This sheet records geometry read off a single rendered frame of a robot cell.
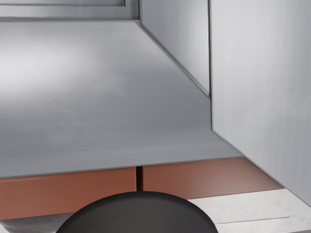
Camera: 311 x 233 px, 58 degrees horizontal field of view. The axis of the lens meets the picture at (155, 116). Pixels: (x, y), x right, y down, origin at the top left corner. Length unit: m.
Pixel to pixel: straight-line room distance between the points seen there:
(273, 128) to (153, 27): 0.10
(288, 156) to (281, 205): 0.28
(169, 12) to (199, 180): 0.13
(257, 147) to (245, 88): 0.04
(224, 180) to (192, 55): 0.11
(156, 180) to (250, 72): 0.10
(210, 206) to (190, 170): 0.23
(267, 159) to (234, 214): 0.26
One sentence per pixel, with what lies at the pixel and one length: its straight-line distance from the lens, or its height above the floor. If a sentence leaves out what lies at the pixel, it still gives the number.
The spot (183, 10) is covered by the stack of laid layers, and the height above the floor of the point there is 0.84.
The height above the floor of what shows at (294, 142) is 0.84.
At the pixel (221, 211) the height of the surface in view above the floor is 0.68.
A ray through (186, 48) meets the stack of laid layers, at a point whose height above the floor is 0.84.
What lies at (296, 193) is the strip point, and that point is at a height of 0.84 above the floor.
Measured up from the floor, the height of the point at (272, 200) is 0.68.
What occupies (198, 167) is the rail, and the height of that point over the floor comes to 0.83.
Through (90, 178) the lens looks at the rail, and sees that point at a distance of 0.21.
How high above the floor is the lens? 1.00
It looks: 68 degrees down
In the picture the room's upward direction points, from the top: 152 degrees clockwise
